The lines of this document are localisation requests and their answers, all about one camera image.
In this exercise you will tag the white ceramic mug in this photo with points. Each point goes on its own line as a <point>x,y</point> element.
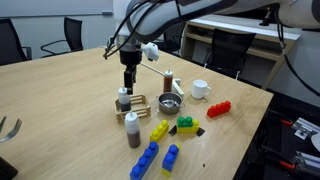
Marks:
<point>200,89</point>

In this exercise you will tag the dark sauce squeeze bottle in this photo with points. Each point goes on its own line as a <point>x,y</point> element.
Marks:
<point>124,99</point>

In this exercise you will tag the black triangular toy piece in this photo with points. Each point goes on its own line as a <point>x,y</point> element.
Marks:
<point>173,130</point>

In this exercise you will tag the wooden slat basket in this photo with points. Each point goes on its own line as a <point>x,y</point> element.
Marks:
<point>139,105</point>

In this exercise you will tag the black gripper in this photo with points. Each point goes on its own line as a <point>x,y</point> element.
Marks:
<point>130,56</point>

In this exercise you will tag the green yellow toy block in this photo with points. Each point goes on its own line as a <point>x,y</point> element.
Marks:
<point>187,125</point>

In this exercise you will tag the wooden sideboard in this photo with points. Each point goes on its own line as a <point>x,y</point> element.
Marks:
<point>197,40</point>

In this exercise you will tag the blue yellow toy block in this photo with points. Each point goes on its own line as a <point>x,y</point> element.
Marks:
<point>170,159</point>

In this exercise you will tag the red toy block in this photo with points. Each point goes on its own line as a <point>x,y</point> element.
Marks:
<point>219,109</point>

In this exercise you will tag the small steel pot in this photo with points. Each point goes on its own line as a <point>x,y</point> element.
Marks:
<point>170,103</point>

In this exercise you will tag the brown sauce squeeze bottle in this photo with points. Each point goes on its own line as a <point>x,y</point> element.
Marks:
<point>132,129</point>

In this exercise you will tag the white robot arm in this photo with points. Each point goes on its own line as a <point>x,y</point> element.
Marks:
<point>142,21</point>

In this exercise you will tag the long blue toy block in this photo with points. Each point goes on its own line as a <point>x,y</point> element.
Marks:
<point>143,163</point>

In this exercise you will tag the black office chair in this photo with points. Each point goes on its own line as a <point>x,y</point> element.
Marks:
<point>11,50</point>
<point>72,32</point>
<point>227,52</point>

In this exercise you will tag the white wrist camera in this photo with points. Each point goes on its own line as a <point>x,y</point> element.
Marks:
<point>151,51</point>

